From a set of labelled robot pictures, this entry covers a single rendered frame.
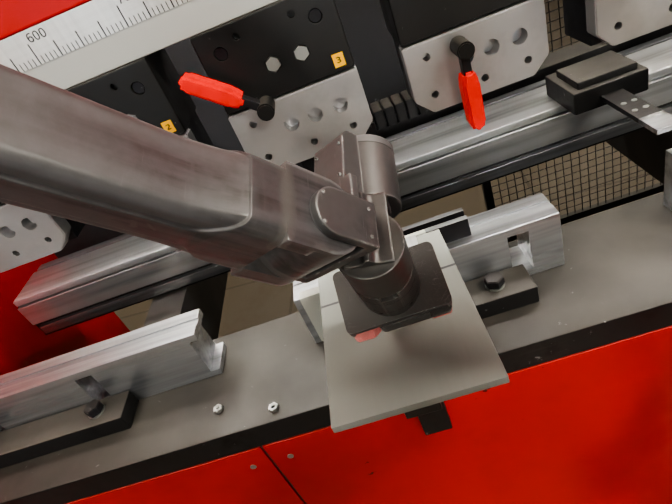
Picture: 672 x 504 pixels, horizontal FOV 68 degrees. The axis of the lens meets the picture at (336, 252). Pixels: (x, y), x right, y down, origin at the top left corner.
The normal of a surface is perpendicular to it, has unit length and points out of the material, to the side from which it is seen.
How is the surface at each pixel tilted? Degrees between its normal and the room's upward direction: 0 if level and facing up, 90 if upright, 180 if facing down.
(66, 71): 90
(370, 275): 30
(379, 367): 0
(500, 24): 90
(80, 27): 90
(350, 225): 66
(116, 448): 0
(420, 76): 90
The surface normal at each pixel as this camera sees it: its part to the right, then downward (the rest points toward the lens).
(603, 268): -0.33, -0.76
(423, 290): -0.26, -0.37
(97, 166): 0.66, -0.30
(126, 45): 0.08, 0.57
